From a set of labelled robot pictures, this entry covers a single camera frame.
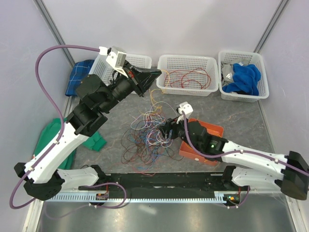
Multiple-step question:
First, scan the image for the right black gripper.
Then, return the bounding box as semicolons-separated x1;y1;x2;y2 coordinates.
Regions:
157;113;199;151

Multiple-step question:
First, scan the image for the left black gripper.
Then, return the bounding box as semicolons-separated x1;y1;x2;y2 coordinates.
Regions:
99;60;162;113

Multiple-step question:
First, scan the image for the multicoloured wire pile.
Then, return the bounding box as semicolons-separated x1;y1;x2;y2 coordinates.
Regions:
120;100;184;176

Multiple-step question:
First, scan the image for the red wire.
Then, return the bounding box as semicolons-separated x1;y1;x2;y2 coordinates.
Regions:
163;67;212;90

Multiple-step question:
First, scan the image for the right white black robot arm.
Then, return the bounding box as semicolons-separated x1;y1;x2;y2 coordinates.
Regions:
159;118;309;201

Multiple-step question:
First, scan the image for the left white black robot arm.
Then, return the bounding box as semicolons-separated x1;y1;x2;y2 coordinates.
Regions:
14;61;162;201

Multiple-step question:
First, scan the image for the orange plastic tray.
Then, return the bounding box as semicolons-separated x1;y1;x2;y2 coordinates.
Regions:
179;118;224;166

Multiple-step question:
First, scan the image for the middle white plastic basket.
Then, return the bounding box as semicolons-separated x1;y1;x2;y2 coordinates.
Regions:
156;55;219;97

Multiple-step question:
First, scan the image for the white plastic basket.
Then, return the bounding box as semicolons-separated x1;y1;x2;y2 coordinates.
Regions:
89;54;152;86
218;51;269;102
156;55;219;97

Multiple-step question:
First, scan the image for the left white plastic basket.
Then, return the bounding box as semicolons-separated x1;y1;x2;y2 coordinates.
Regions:
89;54;152;86

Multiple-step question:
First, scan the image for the blue plaid cloth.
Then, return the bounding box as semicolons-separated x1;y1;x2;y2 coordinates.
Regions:
65;59;95;97

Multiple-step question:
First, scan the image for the green garment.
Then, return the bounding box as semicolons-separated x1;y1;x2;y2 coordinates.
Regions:
33;118;107;170

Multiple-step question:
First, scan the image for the grey sock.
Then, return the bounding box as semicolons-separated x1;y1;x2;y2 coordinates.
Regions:
221;58;249;87

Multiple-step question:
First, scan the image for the blue fleece cloth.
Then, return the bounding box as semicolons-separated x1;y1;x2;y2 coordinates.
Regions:
222;64;261;96

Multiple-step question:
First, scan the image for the right white plastic basket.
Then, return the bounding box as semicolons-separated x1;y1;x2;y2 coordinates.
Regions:
218;51;269;102

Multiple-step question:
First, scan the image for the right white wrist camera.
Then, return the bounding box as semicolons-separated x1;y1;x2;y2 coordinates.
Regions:
176;101;193;124

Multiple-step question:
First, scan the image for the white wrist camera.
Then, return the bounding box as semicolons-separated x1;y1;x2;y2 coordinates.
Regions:
99;46;127;76
176;101;193;124

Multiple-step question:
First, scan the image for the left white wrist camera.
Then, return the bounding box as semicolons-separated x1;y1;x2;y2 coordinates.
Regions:
99;46;127;76

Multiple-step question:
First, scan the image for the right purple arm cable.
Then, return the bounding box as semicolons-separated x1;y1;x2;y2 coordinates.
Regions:
182;111;309;176

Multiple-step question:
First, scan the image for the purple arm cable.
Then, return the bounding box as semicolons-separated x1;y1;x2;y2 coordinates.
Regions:
9;44;101;209
182;111;309;176

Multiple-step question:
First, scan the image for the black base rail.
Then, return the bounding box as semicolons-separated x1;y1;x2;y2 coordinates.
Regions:
78;171;250;197

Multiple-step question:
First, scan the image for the light blue slotted cable duct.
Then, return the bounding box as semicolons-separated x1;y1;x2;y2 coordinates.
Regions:
49;188;228;203

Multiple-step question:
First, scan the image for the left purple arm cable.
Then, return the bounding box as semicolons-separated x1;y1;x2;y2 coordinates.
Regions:
9;44;101;209

